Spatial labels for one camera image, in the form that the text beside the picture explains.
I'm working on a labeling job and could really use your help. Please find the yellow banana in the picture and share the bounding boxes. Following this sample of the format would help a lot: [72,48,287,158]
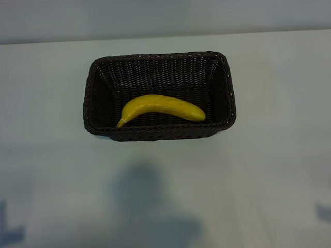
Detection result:
[116,94,207,128]

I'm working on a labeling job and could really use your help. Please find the dark brown wicker basket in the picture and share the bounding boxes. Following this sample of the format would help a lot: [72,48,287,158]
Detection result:
[82,51,237,142]

